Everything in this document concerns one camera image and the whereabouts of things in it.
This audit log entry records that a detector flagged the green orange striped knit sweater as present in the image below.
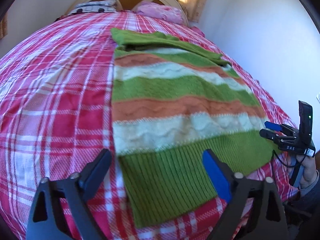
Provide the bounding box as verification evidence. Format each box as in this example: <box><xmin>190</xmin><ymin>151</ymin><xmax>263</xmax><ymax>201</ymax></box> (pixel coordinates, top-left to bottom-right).
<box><xmin>110</xmin><ymin>27</ymin><xmax>282</xmax><ymax>228</ymax></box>

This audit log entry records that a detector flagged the person's right forearm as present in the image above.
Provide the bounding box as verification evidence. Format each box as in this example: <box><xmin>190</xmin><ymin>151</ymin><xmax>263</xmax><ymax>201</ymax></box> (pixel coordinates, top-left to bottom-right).
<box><xmin>284</xmin><ymin>170</ymin><xmax>320</xmax><ymax>207</ymax></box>

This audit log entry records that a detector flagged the red plaid bed sheet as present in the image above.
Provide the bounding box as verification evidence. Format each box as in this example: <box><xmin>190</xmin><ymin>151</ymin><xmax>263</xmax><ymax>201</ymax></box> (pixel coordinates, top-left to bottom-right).
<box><xmin>0</xmin><ymin>10</ymin><xmax>300</xmax><ymax>240</ymax></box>

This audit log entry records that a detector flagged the white patterned pillow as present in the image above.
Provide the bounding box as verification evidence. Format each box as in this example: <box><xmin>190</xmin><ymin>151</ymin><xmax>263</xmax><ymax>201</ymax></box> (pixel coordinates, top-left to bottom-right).
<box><xmin>74</xmin><ymin>0</ymin><xmax>118</xmax><ymax>13</ymax></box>

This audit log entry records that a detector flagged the black cable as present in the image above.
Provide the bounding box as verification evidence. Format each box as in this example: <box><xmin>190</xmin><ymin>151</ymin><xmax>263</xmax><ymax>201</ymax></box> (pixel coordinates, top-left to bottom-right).
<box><xmin>271</xmin><ymin>150</ymin><xmax>295</xmax><ymax>167</ymax></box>

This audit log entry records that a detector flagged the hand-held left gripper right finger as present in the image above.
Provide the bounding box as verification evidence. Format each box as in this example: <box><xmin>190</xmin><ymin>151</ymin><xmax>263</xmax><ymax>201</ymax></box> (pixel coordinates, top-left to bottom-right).
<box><xmin>202</xmin><ymin>149</ymin><xmax>290</xmax><ymax>240</ymax></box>

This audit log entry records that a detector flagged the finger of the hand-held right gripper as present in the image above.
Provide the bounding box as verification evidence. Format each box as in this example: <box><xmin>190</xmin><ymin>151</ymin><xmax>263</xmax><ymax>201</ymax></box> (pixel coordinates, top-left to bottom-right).
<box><xmin>264</xmin><ymin>121</ymin><xmax>288</xmax><ymax>133</ymax></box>
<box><xmin>259</xmin><ymin>129</ymin><xmax>283</xmax><ymax>144</ymax></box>

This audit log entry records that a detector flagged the person's right hand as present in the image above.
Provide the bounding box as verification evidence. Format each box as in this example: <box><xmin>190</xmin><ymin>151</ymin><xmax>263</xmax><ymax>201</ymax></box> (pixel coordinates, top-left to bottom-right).
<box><xmin>286</xmin><ymin>153</ymin><xmax>320</xmax><ymax>189</ymax></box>

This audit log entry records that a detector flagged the pink cloth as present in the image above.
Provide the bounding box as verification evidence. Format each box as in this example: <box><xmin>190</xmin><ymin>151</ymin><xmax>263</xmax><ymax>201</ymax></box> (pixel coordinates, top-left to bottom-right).
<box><xmin>190</xmin><ymin>26</ymin><xmax>204</xmax><ymax>37</ymax></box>

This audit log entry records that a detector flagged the pink pillow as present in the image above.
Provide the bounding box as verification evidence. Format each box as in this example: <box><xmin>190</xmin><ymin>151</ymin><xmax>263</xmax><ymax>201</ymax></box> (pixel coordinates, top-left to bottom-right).
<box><xmin>136</xmin><ymin>1</ymin><xmax>184</xmax><ymax>25</ymax></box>

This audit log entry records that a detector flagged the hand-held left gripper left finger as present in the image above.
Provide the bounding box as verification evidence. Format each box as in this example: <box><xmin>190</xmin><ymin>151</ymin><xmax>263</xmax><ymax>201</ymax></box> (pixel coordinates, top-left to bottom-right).
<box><xmin>26</xmin><ymin>148</ymin><xmax>113</xmax><ymax>240</ymax></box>

